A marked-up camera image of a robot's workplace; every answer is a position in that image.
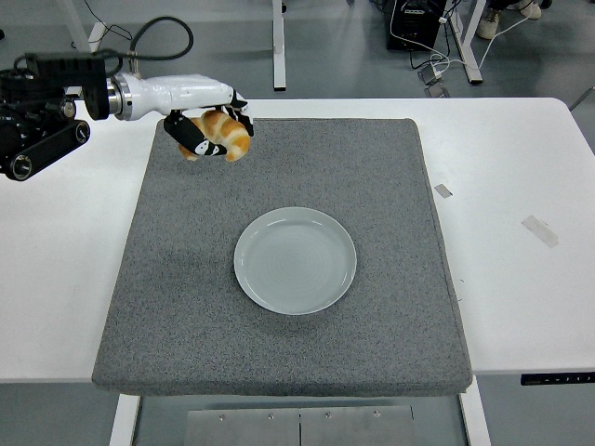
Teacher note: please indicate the black computer box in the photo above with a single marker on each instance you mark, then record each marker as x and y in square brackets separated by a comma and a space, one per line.
[413, 28]

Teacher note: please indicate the black table control panel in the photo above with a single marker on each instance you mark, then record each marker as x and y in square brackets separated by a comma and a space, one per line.
[558, 377]

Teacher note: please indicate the grey metal plate with screws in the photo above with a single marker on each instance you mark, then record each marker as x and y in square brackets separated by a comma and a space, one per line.
[260, 429]

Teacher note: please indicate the golden croissant bread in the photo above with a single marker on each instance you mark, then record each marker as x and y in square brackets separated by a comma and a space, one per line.
[228, 130]

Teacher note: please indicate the white table leg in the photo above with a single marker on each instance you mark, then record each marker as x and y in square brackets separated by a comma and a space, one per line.
[474, 420]
[124, 420]

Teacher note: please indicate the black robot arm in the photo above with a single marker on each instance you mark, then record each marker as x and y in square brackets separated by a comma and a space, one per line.
[51, 69]

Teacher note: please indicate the large clear tape piece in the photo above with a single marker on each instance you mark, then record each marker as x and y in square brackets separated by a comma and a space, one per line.
[539, 231]

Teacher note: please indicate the pale grey round plate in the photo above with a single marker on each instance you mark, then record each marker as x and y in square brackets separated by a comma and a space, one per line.
[294, 260]

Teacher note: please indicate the small clear tape piece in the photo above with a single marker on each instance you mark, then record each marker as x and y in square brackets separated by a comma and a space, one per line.
[442, 190]

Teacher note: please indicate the grey floor pedal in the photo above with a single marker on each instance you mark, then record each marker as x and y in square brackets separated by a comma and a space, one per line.
[437, 91]
[428, 76]

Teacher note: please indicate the grey metal bar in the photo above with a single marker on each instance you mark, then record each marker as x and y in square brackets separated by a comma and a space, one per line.
[583, 96]

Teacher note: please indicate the grey fabric mat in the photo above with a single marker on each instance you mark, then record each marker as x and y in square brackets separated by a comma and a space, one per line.
[325, 162]

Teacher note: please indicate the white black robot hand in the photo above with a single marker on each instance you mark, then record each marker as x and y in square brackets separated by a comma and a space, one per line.
[176, 93]

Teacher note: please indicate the person's white shoe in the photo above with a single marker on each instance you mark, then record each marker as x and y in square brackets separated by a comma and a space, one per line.
[488, 23]
[525, 8]

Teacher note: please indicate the white desk leg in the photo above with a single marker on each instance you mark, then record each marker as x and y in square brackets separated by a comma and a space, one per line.
[278, 46]
[469, 46]
[96, 37]

